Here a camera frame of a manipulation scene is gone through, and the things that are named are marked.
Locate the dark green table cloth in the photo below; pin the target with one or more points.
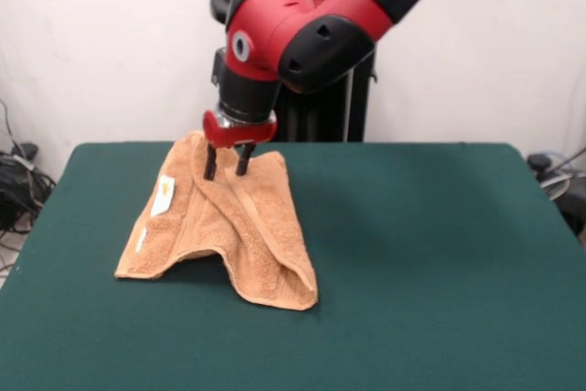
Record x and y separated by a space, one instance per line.
412 272

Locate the orange terry towel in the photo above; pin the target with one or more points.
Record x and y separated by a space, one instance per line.
220 226

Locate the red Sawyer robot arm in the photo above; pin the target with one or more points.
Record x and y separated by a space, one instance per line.
320 29

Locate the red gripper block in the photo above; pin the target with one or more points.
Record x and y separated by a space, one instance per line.
238 134

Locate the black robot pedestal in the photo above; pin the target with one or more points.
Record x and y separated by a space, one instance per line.
320 111

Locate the black grey stand foot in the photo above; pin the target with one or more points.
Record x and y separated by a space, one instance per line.
27 149
572 201

